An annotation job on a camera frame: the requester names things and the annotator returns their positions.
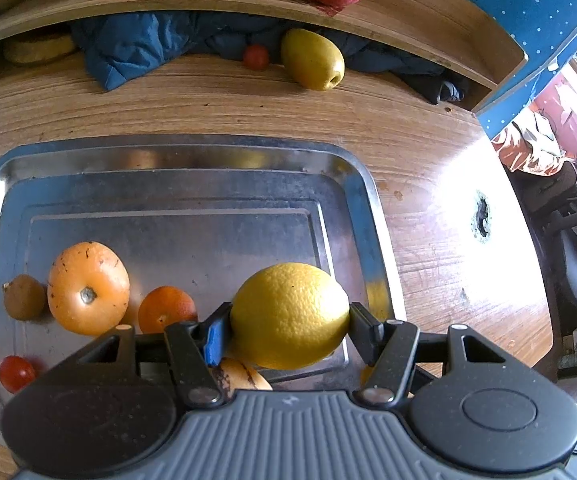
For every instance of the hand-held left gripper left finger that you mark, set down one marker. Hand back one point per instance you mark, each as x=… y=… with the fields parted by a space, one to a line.
x=213 y=340

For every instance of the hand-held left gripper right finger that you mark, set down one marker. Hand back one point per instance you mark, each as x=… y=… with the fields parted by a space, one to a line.
x=368 y=332

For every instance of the spotted yellow orange fruit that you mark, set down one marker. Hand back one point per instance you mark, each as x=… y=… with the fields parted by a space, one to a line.
x=241 y=377

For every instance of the small orange tangerine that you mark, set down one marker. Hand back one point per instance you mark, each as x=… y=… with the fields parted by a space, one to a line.
x=166 y=307

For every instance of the yellow lemon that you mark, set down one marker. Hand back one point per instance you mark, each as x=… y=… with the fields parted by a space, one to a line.
x=288 y=315

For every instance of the metal tray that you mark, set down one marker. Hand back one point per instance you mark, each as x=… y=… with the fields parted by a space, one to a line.
x=168 y=240

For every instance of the orange persimmon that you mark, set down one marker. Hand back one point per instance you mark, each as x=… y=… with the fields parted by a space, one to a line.
x=88 y=287

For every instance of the small brown kiwi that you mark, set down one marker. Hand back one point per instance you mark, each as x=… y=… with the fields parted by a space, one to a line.
x=23 y=297

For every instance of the red cherry tomato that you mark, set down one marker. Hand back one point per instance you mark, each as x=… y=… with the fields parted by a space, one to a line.
x=256 y=57
x=17 y=374

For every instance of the black office chair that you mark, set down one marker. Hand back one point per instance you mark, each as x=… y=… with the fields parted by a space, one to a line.
x=573 y=270

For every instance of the pink orange cloth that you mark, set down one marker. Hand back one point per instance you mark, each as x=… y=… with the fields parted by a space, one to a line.
x=533 y=145

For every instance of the yellow green pear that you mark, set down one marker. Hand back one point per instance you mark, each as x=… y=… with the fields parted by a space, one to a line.
x=313 y=59

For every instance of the dark blue jacket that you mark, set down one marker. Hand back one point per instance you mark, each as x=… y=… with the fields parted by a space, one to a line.
x=133 y=45

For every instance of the curved wooden shelf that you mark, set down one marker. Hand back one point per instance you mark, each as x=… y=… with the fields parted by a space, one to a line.
x=418 y=25

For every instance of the round flat bread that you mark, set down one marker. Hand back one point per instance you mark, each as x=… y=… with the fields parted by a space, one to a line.
x=38 y=48

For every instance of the blue dotted panel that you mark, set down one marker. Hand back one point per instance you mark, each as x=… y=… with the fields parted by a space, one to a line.
x=528 y=5

